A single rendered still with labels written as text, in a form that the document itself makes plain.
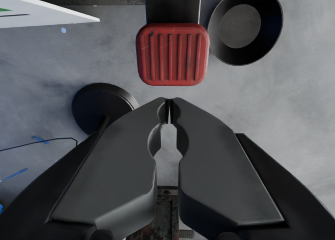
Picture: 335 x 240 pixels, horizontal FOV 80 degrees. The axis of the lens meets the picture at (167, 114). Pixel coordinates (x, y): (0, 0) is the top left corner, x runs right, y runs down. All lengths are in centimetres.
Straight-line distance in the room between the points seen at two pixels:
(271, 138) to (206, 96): 49
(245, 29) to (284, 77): 32
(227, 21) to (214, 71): 23
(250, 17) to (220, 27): 13
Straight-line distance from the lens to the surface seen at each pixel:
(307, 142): 147
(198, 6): 25
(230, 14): 99
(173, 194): 155
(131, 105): 108
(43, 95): 127
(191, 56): 20
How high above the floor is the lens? 95
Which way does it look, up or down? 58 degrees down
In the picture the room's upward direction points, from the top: 177 degrees counter-clockwise
